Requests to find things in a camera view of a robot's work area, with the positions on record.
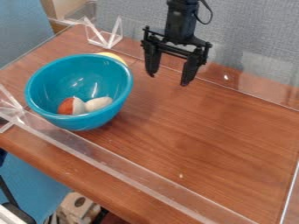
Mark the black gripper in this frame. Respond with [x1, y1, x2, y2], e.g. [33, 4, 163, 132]
[142, 25, 212, 86]

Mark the toy mushroom red cap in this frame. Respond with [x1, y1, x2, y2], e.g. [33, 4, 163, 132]
[57, 96, 112, 115]

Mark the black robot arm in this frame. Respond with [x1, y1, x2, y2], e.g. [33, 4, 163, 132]
[142, 0, 212, 86]

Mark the yellow object behind bowl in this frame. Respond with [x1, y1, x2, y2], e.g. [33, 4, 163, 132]
[96, 52, 127, 66]

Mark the blue bowl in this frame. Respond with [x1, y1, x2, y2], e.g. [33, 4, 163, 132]
[23, 53, 134, 131]

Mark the back clear acrylic barrier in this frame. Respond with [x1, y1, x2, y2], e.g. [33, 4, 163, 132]
[112, 37, 299, 111]

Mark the clear acrylic barrier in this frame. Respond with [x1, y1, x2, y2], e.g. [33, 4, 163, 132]
[0, 84, 256, 224]
[112, 37, 299, 111]

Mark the front clear acrylic barrier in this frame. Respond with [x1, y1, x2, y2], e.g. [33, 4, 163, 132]
[0, 84, 256, 224]

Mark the white block under table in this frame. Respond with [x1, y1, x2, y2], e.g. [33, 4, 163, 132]
[56, 192, 100, 224]

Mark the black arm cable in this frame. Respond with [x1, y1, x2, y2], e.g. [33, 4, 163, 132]
[192, 0, 214, 25]

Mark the clear acrylic corner bracket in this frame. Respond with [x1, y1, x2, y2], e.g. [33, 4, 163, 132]
[65, 16, 124, 49]

